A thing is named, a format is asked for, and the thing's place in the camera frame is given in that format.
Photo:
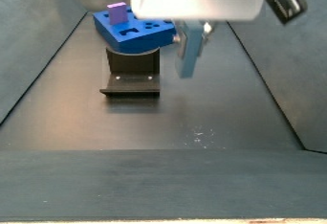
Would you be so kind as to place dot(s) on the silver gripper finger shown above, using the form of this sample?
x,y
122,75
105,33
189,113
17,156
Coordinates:
x,y
181,38
209,29

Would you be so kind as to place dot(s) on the light blue rectangular block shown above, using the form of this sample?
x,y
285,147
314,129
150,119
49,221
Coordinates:
x,y
186,63

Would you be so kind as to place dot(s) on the blue shape sorter board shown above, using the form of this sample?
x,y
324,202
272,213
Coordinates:
x,y
137,36

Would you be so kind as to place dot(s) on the purple rectangular block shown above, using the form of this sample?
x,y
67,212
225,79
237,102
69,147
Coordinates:
x,y
118,14

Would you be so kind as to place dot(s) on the black curved stand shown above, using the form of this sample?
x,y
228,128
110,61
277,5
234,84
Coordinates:
x,y
134,73

